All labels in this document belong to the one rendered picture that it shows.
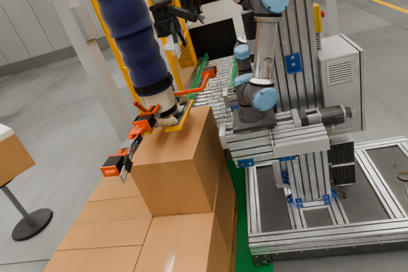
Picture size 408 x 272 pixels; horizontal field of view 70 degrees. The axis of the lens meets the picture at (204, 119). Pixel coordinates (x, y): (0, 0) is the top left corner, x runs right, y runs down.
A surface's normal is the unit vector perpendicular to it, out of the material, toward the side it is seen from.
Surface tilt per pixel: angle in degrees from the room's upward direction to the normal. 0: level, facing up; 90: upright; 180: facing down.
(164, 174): 90
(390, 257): 0
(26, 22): 90
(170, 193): 90
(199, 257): 0
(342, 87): 90
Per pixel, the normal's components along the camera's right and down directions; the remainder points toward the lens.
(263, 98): 0.33, 0.48
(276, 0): 0.34, 0.24
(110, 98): -0.14, 0.51
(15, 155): 0.75, 0.11
